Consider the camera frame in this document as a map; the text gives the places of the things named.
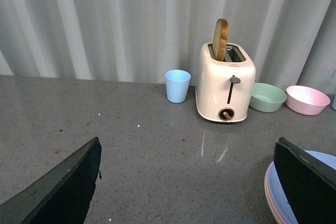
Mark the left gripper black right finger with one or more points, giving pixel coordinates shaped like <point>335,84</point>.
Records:
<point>308,183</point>

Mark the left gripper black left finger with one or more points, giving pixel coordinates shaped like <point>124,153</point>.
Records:
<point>63,194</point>

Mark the blue plate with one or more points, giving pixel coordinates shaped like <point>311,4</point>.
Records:
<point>279,196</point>

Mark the pink plate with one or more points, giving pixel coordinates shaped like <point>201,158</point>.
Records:
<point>274,210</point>

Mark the light blue cup right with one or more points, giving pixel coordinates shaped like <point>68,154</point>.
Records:
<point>334,103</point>

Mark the light blue cup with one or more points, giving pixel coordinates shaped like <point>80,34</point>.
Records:
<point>334,103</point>
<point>177,84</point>

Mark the pink bowl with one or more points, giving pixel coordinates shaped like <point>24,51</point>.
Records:
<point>306,100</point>

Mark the green bowl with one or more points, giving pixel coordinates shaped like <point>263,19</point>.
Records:
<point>266,98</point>

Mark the cream toaster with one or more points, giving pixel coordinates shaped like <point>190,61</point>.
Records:
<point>224,88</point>

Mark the light blue cup left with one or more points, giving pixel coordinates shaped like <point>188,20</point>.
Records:
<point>177,84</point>

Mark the toast slice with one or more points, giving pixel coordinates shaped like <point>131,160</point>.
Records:
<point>220,39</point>

